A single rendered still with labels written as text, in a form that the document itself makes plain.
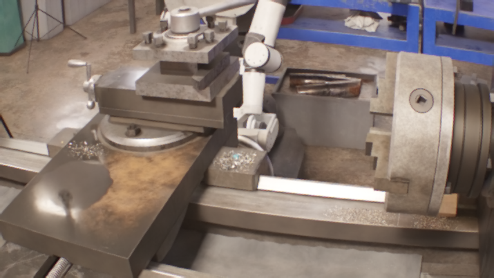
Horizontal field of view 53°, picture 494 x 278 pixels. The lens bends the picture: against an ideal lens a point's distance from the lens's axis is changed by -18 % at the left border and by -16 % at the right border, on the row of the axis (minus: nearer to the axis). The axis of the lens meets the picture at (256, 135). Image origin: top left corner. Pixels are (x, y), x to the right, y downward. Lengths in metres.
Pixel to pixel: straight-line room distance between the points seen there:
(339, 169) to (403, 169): 2.10
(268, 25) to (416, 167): 1.15
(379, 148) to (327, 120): 2.15
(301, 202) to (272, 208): 0.06
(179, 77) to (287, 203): 0.32
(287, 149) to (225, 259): 1.54
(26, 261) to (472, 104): 0.81
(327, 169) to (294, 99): 0.39
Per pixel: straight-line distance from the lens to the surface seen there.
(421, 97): 0.78
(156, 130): 1.21
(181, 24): 1.13
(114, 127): 1.25
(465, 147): 0.81
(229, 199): 1.18
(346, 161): 2.93
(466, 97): 0.83
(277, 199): 1.18
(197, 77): 1.07
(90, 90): 1.31
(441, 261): 1.22
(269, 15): 1.84
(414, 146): 0.76
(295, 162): 2.59
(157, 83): 1.14
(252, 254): 1.20
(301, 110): 2.98
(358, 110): 2.94
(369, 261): 1.18
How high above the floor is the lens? 1.50
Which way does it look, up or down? 28 degrees down
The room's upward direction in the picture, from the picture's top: 2 degrees counter-clockwise
